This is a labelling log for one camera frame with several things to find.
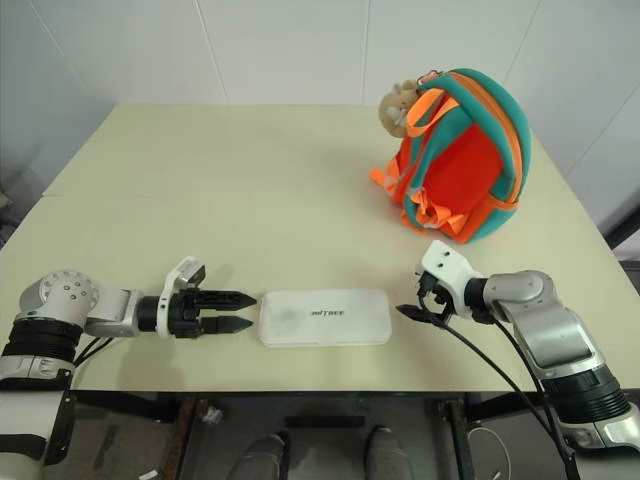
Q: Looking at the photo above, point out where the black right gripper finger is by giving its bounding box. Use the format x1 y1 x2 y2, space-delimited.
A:
395 303 445 327

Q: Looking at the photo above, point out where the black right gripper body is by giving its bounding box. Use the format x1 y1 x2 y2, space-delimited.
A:
413 269 452 317

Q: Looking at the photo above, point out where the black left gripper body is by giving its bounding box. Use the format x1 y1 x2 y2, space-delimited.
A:
169 288 207 341

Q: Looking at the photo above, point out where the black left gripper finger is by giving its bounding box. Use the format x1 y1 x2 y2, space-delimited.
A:
199 289 259 311
201 314 257 336

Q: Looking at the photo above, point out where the white flat plastic box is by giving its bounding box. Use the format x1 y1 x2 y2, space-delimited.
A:
257 289 392 349

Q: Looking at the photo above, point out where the orange and teal backpack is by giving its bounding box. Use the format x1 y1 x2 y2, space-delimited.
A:
368 69 533 246

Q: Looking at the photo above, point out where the rusty brown metal bar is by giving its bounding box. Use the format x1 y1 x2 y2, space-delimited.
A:
172 398 211 480

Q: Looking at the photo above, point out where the black flat bar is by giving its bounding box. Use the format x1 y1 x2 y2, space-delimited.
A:
283 415 367 430

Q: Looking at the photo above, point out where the dark furniture edge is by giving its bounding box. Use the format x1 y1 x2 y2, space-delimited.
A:
598 197 640 264

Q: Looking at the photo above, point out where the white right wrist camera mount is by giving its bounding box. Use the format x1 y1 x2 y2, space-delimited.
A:
413 240 484 319

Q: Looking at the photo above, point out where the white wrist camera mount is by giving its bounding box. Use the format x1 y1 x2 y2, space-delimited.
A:
413 240 484 319
156 256 208 341

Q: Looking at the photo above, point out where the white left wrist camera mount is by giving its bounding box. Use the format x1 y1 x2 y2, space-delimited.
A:
156 256 208 341

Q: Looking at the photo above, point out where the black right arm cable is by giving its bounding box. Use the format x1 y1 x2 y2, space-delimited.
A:
429 312 576 466

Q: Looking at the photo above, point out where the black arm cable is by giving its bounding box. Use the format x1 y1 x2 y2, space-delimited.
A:
429 312 576 466
73 336 115 367

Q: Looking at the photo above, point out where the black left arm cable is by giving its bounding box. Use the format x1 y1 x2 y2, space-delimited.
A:
73 336 115 367

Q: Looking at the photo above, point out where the black table frame leg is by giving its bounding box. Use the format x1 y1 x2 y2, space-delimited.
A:
435 397 474 480

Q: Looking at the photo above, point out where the thin white cable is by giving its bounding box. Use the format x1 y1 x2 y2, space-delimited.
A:
468 424 507 480

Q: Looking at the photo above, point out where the beige plush toy keychain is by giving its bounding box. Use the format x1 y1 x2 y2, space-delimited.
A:
377 79 419 138

